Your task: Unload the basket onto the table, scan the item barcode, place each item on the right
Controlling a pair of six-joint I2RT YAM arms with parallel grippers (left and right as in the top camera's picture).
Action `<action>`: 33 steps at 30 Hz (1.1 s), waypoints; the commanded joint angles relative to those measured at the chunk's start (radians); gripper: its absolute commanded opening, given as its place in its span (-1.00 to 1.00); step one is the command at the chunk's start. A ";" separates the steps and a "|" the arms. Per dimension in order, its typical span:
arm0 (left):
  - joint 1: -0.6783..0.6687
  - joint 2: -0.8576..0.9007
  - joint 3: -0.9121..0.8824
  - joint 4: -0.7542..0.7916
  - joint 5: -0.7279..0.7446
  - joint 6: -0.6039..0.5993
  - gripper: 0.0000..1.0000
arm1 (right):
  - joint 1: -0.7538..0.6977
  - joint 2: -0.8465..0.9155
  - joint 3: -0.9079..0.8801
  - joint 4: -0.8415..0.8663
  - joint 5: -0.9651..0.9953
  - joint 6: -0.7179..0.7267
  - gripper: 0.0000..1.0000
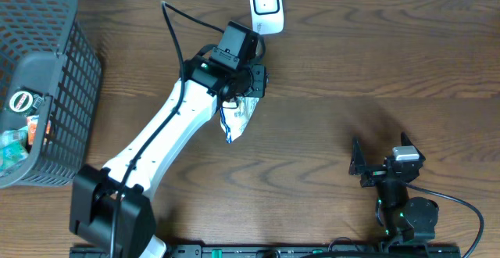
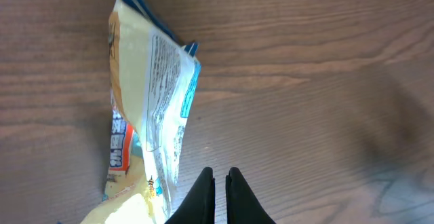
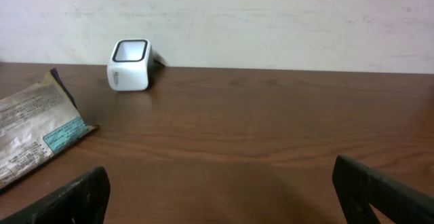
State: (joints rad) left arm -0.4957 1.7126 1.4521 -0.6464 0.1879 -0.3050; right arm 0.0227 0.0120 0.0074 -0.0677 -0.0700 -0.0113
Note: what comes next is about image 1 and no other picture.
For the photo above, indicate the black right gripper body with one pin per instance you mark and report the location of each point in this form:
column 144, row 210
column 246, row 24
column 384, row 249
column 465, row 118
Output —
column 373, row 175

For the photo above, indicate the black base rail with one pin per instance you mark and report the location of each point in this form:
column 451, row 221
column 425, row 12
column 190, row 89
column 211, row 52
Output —
column 197, row 251

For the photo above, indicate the grey plastic mesh basket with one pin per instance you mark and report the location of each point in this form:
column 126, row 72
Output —
column 44, row 51

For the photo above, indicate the round white red lid cup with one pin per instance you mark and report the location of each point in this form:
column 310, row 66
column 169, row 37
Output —
column 21, row 101

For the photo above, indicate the green snack packet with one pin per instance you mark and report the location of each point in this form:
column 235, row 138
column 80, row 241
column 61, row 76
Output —
column 13, row 150

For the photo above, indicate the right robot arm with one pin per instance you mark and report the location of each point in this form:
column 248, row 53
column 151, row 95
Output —
column 406, row 220

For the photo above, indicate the orange snack packet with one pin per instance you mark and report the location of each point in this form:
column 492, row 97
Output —
column 32, row 124

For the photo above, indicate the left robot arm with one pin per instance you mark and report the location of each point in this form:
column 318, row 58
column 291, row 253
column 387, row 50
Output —
column 111, row 208

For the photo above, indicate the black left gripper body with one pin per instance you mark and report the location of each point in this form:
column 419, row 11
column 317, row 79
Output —
column 257, row 80

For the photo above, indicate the white blue snack bag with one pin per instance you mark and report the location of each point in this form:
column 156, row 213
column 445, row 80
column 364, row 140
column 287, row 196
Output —
column 235, row 116

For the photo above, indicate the white barcode scanner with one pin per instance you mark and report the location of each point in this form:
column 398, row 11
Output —
column 267, row 16

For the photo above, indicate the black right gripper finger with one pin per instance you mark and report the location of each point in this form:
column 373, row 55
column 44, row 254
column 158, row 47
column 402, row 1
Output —
column 358, row 163
column 406, row 141

